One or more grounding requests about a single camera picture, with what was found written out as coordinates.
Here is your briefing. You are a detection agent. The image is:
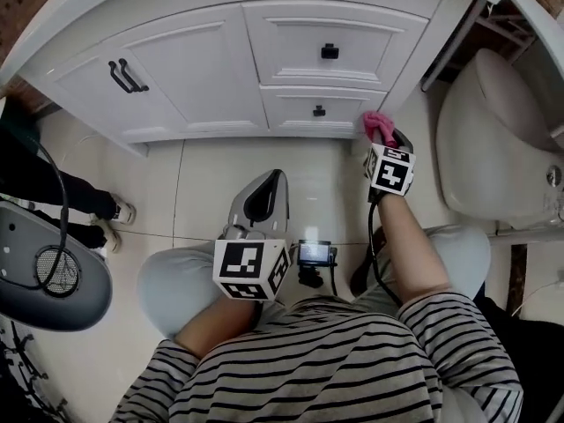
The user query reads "grey device with mesh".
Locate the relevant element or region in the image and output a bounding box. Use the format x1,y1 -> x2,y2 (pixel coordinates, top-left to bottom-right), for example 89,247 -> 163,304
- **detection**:
0,199 -> 114,333

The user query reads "black cabinet pull handle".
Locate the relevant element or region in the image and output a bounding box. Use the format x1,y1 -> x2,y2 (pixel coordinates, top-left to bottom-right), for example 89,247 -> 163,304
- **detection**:
117,58 -> 150,93
108,61 -> 138,94

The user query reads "person's right forearm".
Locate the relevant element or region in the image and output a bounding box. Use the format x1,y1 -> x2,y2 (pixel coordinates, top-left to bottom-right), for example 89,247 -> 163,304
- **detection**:
374,190 -> 453,304

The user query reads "person's left forearm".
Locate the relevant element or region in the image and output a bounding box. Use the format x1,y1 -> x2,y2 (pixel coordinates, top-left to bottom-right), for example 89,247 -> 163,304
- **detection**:
174,296 -> 262,360

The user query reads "pink cloth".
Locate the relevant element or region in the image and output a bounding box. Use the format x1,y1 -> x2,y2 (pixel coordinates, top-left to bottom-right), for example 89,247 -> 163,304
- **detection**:
362,111 -> 397,147

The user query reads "thin black cable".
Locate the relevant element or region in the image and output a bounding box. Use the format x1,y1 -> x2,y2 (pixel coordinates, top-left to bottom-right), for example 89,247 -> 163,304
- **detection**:
25,133 -> 85,300

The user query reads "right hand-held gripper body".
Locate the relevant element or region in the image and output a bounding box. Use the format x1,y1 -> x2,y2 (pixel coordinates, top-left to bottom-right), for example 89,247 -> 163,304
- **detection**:
363,128 -> 418,203

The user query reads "black wire frame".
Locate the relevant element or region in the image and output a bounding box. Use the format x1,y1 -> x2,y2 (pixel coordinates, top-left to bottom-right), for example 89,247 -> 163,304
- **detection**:
0,318 -> 70,423

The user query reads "wooden wall rack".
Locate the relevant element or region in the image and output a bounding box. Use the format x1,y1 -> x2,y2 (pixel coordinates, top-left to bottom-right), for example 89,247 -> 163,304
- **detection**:
473,0 -> 541,63

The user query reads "white toilet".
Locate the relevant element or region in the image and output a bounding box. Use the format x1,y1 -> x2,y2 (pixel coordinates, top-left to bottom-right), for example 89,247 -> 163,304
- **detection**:
435,48 -> 564,233

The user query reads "person's left leg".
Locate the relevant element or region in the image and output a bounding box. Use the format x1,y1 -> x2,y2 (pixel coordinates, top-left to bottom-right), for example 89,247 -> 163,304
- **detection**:
137,241 -> 290,339

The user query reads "person's striped shirt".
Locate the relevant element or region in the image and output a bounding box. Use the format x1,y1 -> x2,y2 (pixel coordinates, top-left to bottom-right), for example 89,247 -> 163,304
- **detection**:
108,287 -> 525,423

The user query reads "white sink cabinet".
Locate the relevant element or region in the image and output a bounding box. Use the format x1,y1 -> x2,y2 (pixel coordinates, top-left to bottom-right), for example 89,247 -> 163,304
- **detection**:
0,0 -> 508,158

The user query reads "black chest-mounted camera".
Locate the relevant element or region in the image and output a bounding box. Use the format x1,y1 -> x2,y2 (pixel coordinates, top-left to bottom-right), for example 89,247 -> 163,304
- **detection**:
297,239 -> 339,288

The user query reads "person's right leg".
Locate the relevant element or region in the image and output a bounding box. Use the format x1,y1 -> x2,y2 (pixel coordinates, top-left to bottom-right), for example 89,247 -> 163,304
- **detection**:
351,224 -> 493,308

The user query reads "person's leg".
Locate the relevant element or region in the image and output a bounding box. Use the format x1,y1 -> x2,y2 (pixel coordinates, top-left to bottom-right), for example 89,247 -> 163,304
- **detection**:
137,241 -> 290,339
351,224 -> 493,308

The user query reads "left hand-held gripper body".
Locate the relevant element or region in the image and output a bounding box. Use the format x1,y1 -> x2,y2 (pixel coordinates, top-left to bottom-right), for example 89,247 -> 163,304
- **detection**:
212,220 -> 294,304

